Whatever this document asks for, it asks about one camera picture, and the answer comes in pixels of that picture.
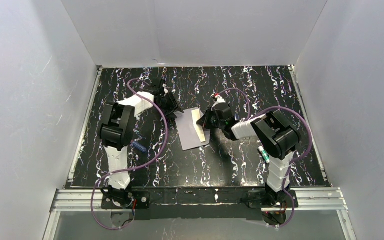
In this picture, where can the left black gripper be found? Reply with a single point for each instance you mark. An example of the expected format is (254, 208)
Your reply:
(169, 101)

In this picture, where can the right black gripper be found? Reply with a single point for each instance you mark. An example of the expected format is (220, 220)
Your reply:
(208, 117)

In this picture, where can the tan bordered letter paper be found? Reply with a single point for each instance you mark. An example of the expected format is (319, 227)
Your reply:
(196, 115)

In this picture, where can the lavender paper envelope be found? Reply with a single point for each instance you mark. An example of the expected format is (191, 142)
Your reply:
(188, 136)

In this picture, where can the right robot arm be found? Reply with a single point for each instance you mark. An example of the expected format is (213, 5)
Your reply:
(278, 138)

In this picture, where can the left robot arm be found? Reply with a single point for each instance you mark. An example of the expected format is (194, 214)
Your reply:
(117, 130)

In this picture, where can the blue red screwdriver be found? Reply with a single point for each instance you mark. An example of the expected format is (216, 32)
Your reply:
(139, 146)

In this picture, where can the white green glue stick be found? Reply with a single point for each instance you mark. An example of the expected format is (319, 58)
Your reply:
(264, 154)

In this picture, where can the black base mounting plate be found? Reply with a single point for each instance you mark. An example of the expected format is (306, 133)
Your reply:
(152, 203)

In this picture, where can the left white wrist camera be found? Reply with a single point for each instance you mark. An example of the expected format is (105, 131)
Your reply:
(163, 90)

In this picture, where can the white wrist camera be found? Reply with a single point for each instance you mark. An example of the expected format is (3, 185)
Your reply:
(163, 90)
(218, 99)

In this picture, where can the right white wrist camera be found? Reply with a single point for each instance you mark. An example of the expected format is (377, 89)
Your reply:
(218, 99)

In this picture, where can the aluminium frame rail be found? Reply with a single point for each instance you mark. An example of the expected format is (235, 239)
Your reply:
(322, 214)

